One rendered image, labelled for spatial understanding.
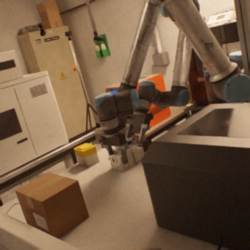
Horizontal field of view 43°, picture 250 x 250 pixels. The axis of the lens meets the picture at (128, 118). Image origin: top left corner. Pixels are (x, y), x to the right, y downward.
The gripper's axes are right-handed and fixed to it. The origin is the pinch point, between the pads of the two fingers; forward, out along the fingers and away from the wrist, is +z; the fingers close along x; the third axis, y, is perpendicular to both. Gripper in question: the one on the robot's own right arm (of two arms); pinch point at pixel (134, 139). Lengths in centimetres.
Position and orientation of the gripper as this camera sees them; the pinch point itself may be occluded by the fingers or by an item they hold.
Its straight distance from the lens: 170.1
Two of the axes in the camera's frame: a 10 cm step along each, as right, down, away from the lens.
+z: -2.4, 9.4, -2.4
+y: -6.6, -3.4, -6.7
